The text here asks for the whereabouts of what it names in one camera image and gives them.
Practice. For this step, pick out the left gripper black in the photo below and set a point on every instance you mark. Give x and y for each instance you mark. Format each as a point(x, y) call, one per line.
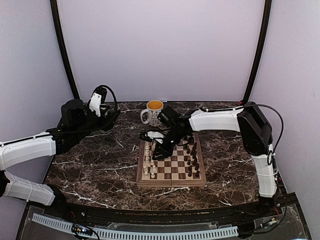
point(107, 121)

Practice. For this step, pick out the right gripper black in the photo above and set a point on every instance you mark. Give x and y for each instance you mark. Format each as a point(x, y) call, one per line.
point(166, 152)

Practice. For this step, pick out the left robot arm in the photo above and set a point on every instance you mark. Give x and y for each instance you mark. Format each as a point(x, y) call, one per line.
point(22, 150)

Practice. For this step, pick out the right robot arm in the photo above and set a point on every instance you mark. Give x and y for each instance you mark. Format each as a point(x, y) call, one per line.
point(248, 120)

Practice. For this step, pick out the wooden chess board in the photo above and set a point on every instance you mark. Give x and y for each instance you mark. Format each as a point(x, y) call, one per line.
point(185, 168)

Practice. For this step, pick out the yellow inside patterned mug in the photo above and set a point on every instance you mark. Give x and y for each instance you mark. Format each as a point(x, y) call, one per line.
point(149, 116)

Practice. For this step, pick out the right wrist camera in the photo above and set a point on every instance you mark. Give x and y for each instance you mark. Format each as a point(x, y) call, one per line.
point(150, 136)

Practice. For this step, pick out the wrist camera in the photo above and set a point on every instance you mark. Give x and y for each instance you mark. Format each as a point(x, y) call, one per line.
point(150, 136)
point(97, 101)

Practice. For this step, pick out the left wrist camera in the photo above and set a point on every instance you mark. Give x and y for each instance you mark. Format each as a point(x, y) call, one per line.
point(97, 101)

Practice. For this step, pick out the white cable duct strip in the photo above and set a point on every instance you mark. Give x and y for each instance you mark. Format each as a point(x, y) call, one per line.
point(133, 232)

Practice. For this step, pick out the black frame post left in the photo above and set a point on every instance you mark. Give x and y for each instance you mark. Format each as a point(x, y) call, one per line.
point(62, 48)

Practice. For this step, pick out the black frame post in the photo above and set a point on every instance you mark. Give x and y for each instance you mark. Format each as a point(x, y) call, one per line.
point(62, 48)
point(259, 50)

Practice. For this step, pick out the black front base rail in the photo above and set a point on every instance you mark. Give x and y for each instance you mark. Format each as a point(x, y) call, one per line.
point(168, 206)

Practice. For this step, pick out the black frame post right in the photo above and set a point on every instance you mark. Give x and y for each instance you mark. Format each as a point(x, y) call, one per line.
point(259, 50)

